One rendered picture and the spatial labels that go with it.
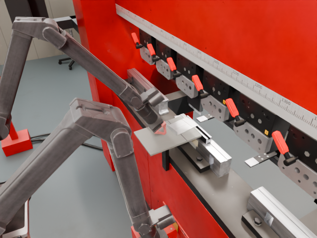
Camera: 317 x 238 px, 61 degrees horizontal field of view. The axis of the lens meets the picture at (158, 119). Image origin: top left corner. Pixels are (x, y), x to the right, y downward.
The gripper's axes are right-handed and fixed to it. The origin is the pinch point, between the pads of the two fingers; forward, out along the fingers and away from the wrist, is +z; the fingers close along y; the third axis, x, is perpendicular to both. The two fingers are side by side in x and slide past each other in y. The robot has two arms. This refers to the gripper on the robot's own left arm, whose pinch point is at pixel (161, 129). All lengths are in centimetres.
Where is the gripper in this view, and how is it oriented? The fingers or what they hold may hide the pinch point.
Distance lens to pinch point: 123.6
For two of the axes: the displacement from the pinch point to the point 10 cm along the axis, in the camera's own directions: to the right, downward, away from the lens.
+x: -7.5, 6.6, -0.1
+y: -4.6, -5.1, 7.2
